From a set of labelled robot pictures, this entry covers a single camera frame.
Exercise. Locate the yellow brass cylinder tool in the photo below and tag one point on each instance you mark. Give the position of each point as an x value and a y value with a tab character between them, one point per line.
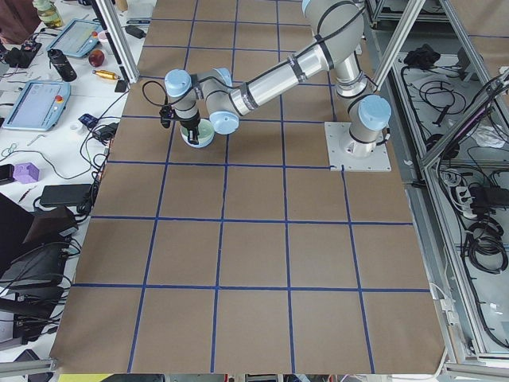
107	75

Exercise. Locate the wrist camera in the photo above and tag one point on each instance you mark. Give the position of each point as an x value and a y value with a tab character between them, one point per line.
166	116

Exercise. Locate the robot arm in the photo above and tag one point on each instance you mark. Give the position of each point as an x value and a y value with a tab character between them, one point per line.
369	113
337	28

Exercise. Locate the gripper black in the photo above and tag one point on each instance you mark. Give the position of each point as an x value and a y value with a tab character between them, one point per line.
190	123

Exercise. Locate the green bowl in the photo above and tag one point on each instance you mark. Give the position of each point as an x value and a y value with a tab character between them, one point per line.
204	127

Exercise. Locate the near teach pendant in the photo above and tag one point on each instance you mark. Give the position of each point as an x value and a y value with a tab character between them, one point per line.
39	106

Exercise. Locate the black water bottle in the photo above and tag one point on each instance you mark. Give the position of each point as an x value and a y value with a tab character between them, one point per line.
60	62

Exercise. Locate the red apple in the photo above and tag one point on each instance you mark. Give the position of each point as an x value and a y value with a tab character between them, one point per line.
96	58

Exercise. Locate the teach pendant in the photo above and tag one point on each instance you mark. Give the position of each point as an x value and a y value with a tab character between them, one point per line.
39	106
77	38

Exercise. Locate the black power adapter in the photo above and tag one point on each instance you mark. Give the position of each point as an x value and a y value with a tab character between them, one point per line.
64	195

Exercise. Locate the pink lidded cup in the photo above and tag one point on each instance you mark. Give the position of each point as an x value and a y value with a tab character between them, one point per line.
102	37

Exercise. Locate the far teach pendant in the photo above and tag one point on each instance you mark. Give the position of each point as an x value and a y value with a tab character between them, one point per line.
77	38

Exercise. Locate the purple plastic box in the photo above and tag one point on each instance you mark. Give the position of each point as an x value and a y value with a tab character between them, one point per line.
26	173

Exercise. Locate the aluminium frame post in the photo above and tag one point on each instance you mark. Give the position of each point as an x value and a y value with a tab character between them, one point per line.
106	13

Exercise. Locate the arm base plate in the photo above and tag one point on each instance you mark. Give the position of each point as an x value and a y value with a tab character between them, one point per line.
345	153

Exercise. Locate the blue bowl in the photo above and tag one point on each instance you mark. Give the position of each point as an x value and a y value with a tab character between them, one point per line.
203	140

